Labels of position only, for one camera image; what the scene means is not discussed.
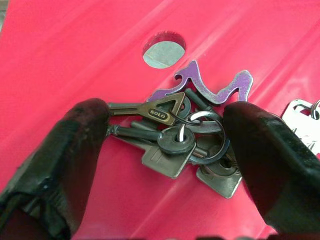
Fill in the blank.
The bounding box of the key bunch with silver tag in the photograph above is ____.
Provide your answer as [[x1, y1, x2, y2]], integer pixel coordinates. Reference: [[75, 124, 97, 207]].
[[281, 98, 320, 159]]

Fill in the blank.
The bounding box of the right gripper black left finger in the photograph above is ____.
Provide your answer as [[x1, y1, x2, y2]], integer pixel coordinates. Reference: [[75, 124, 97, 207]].
[[0, 97, 111, 240]]

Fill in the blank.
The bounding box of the red plastic stool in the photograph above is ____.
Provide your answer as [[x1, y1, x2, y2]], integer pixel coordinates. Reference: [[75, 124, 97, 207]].
[[0, 0, 320, 240]]

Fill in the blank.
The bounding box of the key bunch with purple charm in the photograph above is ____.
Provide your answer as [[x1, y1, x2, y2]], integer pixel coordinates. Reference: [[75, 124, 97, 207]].
[[107, 59, 255, 200]]

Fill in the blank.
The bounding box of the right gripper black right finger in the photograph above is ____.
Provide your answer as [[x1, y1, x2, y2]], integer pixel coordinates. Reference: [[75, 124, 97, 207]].
[[222, 100, 320, 237]]

